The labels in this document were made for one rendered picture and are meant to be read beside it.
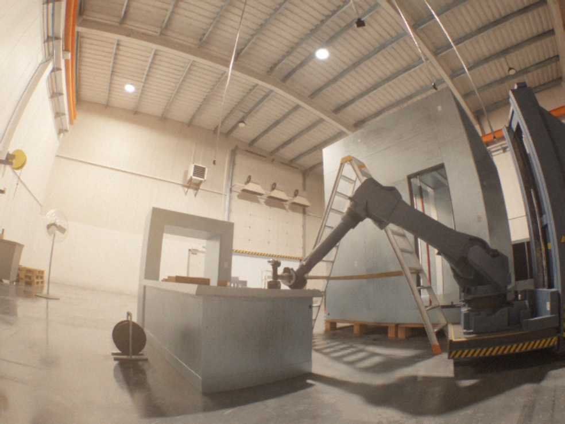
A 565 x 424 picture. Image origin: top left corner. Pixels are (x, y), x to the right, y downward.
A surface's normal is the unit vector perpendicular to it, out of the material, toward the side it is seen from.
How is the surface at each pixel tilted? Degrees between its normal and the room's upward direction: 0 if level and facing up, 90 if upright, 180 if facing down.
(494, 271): 90
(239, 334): 90
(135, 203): 90
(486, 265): 90
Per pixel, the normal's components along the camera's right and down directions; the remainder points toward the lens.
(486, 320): -0.56, -0.25
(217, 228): 0.59, -0.22
